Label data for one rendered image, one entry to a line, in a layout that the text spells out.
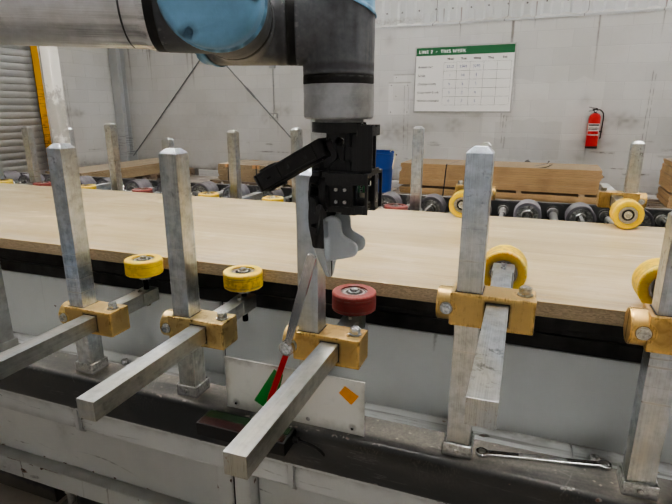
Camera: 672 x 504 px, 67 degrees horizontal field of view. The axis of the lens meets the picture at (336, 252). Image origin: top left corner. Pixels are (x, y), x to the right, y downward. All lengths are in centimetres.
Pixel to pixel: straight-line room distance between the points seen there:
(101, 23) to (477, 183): 47
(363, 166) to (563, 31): 734
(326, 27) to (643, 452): 69
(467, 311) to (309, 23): 43
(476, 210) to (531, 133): 719
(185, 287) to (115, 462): 88
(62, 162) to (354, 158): 59
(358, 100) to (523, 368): 61
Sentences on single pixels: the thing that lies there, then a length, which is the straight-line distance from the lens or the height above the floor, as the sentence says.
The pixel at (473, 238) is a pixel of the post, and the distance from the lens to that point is 72.
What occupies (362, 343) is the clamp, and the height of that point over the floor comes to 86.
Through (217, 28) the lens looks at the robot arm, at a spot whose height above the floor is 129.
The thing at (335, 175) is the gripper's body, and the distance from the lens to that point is 65.
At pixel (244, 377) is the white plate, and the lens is 93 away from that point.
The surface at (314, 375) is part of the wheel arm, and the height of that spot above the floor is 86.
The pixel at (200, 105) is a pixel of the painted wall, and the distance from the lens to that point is 1007.
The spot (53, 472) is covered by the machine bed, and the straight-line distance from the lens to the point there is 188.
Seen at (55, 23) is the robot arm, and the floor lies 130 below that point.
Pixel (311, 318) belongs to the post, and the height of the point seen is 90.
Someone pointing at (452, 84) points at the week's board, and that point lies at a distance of 802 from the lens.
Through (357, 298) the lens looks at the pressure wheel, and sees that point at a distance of 88.
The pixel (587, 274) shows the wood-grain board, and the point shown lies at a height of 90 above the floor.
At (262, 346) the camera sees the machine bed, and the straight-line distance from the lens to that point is 117.
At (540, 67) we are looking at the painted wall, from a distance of 790.
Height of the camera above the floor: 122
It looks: 16 degrees down
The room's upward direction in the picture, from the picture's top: straight up
